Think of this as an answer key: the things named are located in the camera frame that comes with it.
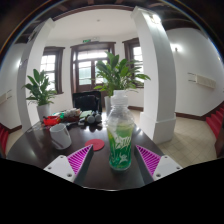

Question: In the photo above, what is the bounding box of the flat round red coaster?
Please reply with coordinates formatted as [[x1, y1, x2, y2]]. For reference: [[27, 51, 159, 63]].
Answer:
[[84, 138, 106, 152]]

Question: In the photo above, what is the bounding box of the white mug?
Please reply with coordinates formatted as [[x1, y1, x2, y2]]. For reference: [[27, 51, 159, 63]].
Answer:
[[49, 123, 73, 151]]

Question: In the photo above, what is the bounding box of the long white wall unit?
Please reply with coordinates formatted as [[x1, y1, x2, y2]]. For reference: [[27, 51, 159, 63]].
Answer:
[[187, 72, 217, 90]]

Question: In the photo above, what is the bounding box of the wall lamp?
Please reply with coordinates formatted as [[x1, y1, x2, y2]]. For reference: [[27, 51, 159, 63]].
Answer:
[[169, 43, 183, 54]]

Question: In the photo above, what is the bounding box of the black handheld device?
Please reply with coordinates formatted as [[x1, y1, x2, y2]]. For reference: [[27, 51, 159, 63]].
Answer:
[[66, 121, 80, 130]]

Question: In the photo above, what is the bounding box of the dark wooden glass door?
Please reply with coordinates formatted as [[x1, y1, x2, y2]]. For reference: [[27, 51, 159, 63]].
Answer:
[[70, 41, 117, 96]]

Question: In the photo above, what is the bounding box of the pillar lamp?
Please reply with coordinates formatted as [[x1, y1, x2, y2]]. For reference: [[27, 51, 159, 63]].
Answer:
[[149, 13, 162, 24]]

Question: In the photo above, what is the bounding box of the green book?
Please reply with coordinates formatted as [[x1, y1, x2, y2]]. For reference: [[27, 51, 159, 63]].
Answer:
[[79, 109, 93, 118]]

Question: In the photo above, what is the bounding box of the black chair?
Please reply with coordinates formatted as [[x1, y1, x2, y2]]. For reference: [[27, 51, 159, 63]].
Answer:
[[72, 90, 103, 113]]

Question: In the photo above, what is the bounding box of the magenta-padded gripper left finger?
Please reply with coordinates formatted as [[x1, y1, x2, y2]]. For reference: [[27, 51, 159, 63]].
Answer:
[[43, 143, 95, 186]]

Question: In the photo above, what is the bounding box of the wide dark-framed window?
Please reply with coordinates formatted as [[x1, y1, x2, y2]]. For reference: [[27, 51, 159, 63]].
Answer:
[[40, 46, 66, 95]]

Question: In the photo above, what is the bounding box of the red carpeted staircase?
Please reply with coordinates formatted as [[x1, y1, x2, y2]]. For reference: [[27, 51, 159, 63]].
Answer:
[[0, 123, 10, 156], [205, 101, 224, 139]]

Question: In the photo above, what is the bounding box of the short white wall unit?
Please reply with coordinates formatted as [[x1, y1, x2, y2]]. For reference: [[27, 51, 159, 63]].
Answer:
[[0, 89, 13, 105]]

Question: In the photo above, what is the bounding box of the narrow dark-framed window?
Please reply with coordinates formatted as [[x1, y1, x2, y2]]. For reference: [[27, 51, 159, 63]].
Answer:
[[122, 37, 145, 88]]

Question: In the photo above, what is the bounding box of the basket of snacks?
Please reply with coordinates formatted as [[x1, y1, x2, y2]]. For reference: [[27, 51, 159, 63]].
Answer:
[[63, 108, 82, 123]]

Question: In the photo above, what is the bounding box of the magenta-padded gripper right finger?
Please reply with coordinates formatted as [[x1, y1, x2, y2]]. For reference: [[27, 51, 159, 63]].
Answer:
[[134, 144, 184, 185]]

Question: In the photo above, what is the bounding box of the clear green-labelled drink bottle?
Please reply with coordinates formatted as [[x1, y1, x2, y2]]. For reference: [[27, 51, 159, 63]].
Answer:
[[106, 89, 136, 172]]

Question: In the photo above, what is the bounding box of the small potted green plant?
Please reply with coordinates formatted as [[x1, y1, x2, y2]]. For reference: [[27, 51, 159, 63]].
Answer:
[[22, 68, 58, 123]]

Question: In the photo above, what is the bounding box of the grey microphone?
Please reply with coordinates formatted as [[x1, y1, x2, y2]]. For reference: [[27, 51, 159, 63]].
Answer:
[[94, 112, 103, 124], [85, 113, 96, 125]]

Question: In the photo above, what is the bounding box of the large potted green plant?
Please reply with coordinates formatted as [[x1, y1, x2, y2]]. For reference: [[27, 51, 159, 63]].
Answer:
[[93, 51, 152, 116]]

